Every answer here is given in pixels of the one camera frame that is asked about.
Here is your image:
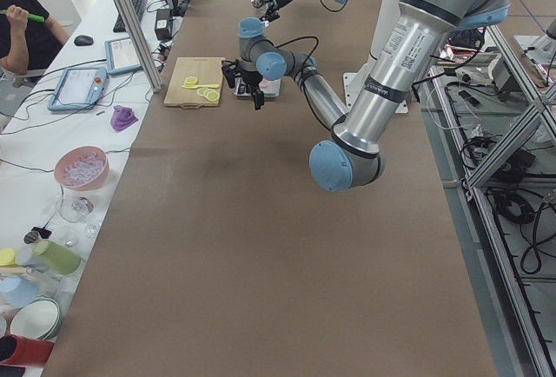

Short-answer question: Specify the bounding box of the clear glass sauce bottle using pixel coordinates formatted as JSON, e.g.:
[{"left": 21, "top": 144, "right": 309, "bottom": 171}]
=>
[{"left": 250, "top": 0, "right": 274, "bottom": 10}]

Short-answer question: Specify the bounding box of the silver kitchen scale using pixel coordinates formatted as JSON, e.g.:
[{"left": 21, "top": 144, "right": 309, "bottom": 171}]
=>
[{"left": 234, "top": 77, "right": 281, "bottom": 98}]

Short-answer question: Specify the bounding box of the green cup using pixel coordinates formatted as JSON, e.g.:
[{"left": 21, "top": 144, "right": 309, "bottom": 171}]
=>
[{"left": 32, "top": 240, "right": 81, "bottom": 275}]

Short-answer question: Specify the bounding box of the light blue cup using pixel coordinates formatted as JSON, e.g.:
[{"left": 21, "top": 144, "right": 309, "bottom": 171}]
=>
[{"left": 1, "top": 275, "right": 40, "bottom": 308}]

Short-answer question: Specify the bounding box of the red cup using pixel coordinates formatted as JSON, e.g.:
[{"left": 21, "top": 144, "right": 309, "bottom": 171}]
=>
[{"left": 1, "top": 334, "right": 54, "bottom": 367}]

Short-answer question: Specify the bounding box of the yellow plastic knife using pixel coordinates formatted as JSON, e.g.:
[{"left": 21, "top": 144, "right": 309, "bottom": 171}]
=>
[{"left": 182, "top": 83, "right": 221, "bottom": 89}]

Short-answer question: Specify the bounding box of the lemon slice toy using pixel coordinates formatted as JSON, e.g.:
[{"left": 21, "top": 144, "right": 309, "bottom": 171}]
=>
[
  {"left": 204, "top": 90, "right": 220, "bottom": 103},
  {"left": 183, "top": 76, "right": 198, "bottom": 87},
  {"left": 196, "top": 88, "right": 210, "bottom": 96}
]

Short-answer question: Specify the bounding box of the wooden cutting board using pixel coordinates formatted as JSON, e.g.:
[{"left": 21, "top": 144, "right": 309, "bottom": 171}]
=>
[{"left": 163, "top": 57, "right": 224, "bottom": 109}]

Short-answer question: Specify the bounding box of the blue teach pendant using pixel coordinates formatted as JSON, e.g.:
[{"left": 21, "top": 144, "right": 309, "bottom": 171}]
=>
[
  {"left": 104, "top": 37, "right": 142, "bottom": 76},
  {"left": 47, "top": 67, "right": 108, "bottom": 112}
]

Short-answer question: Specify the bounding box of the purple cloth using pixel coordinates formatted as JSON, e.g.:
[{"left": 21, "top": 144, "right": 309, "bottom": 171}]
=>
[{"left": 110, "top": 105, "right": 138, "bottom": 132}]

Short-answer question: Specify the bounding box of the black keyboard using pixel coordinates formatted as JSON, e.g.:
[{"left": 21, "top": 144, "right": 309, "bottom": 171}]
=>
[{"left": 112, "top": 0, "right": 149, "bottom": 34}]

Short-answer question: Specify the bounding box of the black computer mouse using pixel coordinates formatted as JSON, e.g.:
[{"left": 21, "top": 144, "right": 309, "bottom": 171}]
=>
[{"left": 74, "top": 35, "right": 94, "bottom": 47}]

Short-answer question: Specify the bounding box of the pink bowl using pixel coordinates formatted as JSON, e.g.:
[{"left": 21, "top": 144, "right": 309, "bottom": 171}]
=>
[{"left": 54, "top": 146, "right": 109, "bottom": 191}]

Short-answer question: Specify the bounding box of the wine glass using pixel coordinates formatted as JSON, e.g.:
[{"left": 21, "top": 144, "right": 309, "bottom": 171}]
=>
[{"left": 55, "top": 195, "right": 94, "bottom": 223}]

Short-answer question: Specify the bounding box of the seated person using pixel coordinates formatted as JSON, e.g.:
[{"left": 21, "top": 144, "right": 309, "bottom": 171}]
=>
[{"left": 1, "top": 0, "right": 69, "bottom": 75}]

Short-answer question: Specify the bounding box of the white green bowl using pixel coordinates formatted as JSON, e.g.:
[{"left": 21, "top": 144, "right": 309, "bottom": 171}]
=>
[{"left": 10, "top": 298, "right": 63, "bottom": 341}]

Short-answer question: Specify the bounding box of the black braided cable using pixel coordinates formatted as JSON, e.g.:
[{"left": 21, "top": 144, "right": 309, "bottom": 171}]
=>
[{"left": 273, "top": 36, "right": 322, "bottom": 113}]

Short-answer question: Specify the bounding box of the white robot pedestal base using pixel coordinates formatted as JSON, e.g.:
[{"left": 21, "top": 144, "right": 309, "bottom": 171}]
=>
[{"left": 343, "top": 0, "right": 400, "bottom": 109}]

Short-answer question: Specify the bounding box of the aluminium frame post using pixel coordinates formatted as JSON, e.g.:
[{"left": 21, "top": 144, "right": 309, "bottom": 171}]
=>
[{"left": 114, "top": 0, "right": 162, "bottom": 93}]

